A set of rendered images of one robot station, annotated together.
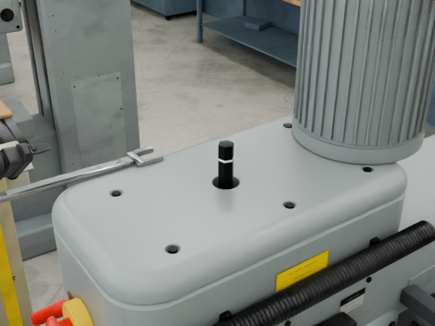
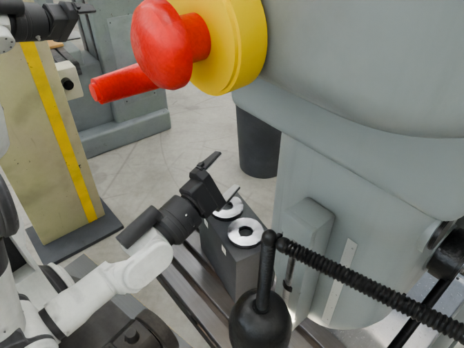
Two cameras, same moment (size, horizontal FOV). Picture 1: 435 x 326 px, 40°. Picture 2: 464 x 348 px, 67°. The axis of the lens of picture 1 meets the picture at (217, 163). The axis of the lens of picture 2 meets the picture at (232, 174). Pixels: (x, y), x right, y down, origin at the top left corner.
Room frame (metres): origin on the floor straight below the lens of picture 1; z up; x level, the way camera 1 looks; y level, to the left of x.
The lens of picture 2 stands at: (0.38, 0.19, 1.82)
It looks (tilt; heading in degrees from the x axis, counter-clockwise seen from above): 40 degrees down; 354
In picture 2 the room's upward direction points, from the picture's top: straight up
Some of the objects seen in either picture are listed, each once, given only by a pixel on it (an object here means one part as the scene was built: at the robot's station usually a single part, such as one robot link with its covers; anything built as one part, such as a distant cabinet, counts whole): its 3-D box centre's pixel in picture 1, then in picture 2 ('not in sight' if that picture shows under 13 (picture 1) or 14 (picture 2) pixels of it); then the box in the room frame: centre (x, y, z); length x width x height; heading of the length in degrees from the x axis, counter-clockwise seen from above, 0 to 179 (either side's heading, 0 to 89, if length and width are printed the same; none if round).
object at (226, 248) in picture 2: not in sight; (235, 243); (0.99, 0.12, 1.06); 0.22 x 0.12 x 0.20; 23
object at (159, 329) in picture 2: not in sight; (156, 333); (1.04, 0.41, 0.50); 0.20 x 0.05 x 0.20; 46
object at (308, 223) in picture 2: not in sight; (297, 271); (0.63, 0.08, 1.45); 0.04 x 0.04 x 0.21; 35
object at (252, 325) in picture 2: not in sight; (260, 320); (0.58, 0.13, 1.44); 0.07 x 0.07 x 0.06
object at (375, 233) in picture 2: not in sight; (356, 214); (0.70, -0.02, 1.47); 0.21 x 0.19 x 0.32; 35
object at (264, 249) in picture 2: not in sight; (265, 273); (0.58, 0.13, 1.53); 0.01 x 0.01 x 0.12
